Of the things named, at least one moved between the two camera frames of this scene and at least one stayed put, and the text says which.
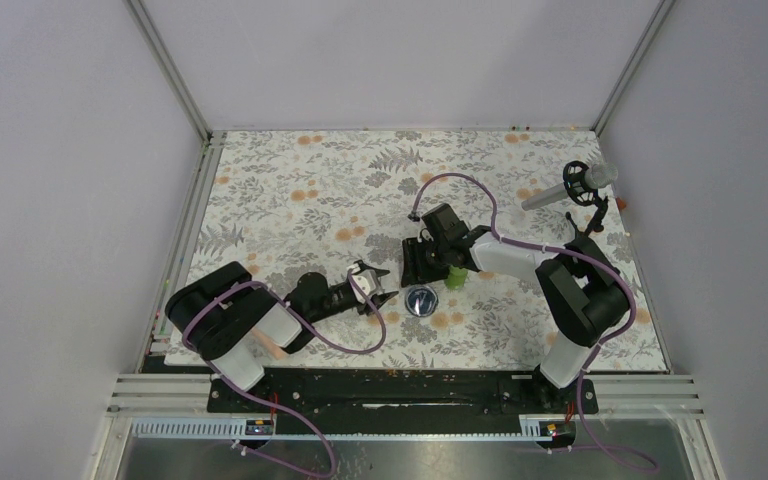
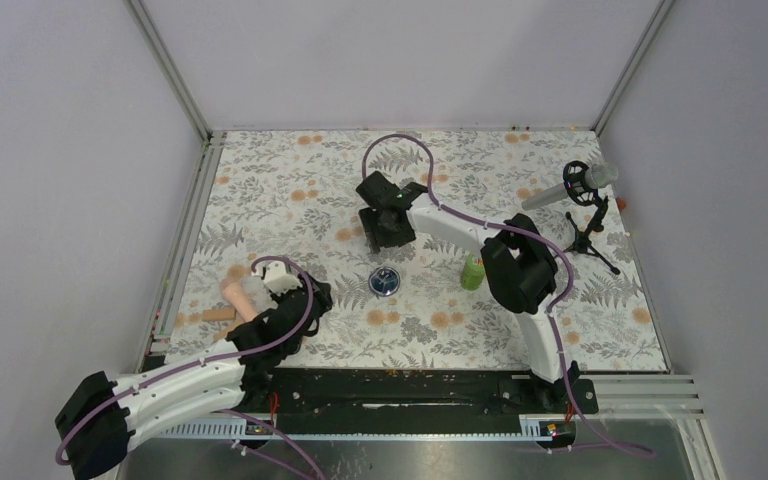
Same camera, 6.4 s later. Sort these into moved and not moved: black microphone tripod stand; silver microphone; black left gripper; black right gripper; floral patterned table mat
Moved: black left gripper; black right gripper
Not moved: black microphone tripod stand; floral patterned table mat; silver microphone
